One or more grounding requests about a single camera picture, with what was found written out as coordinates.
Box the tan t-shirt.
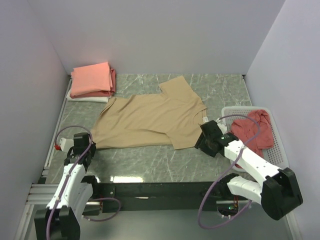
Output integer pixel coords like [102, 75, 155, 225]
[91, 76, 208, 150]

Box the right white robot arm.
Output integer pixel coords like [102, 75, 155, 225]
[195, 120, 303, 220]

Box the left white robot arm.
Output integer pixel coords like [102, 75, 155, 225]
[34, 132, 100, 240]

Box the red t-shirt in basket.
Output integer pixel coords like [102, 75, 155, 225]
[230, 109, 274, 158]

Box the folded white t-shirt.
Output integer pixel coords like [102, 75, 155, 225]
[66, 90, 110, 103]

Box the folded salmon t-shirt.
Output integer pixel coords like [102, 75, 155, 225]
[69, 61, 113, 98]

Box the white plastic basket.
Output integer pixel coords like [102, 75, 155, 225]
[221, 105, 289, 169]

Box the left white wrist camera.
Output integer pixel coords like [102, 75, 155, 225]
[54, 137, 74, 153]

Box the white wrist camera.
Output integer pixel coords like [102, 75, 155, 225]
[215, 118, 228, 134]
[54, 137, 74, 153]

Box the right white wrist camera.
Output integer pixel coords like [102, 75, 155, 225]
[215, 118, 228, 134]

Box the aluminium rail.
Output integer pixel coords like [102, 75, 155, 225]
[26, 162, 63, 205]

